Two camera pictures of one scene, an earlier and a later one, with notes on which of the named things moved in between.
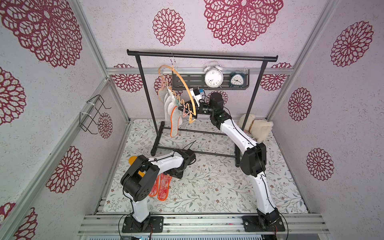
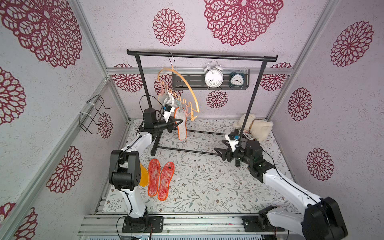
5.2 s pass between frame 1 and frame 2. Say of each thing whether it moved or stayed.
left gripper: moved
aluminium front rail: stayed
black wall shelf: stayed
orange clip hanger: moved
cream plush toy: stayed
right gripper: moved
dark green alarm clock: stayed
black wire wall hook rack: stayed
